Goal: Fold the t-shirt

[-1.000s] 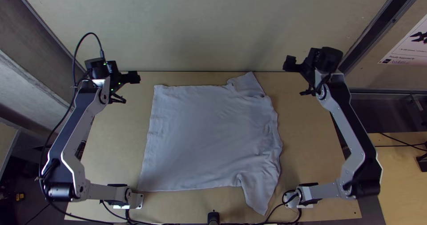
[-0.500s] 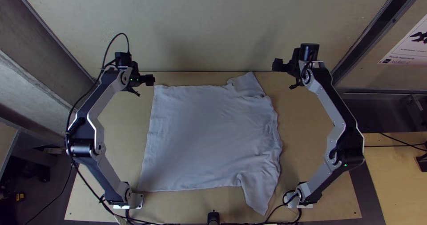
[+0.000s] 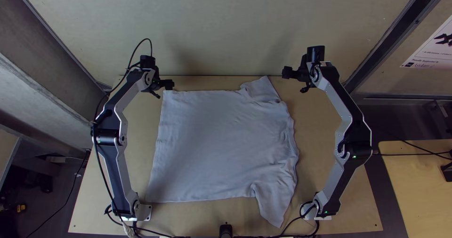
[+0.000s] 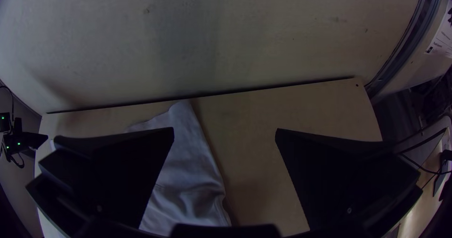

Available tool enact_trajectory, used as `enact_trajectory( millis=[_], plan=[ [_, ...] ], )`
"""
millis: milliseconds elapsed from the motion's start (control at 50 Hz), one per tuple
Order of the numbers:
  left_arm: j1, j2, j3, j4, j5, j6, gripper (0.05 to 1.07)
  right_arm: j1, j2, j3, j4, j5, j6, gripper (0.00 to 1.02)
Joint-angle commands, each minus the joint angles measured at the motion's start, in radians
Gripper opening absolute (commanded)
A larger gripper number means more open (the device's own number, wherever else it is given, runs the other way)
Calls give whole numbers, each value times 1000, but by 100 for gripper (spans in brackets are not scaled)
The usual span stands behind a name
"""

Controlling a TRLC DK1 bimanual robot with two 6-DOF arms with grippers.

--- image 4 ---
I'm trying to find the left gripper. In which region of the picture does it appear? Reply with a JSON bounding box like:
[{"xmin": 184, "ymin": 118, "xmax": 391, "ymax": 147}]
[{"xmin": 20, "ymin": 132, "xmax": 48, "ymax": 150}]

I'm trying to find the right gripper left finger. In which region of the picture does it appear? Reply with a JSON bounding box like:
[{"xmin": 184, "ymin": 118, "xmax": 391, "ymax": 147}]
[{"xmin": 26, "ymin": 127, "xmax": 176, "ymax": 229}]

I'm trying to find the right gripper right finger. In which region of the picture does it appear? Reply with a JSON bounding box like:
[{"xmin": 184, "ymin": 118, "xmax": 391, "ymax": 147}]
[{"xmin": 275, "ymin": 127, "xmax": 424, "ymax": 232}]

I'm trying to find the white t-shirt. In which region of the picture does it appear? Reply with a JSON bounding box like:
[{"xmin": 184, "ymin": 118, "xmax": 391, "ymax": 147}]
[{"xmin": 125, "ymin": 100, "xmax": 233, "ymax": 237}]

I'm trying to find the white paper poster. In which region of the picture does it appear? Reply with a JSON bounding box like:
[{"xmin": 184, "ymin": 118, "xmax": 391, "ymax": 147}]
[{"xmin": 425, "ymin": 0, "xmax": 452, "ymax": 59}]

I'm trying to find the dark metal partition frame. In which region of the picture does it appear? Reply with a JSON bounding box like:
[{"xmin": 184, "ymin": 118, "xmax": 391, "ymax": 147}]
[{"xmin": 365, "ymin": 0, "xmax": 446, "ymax": 97}]

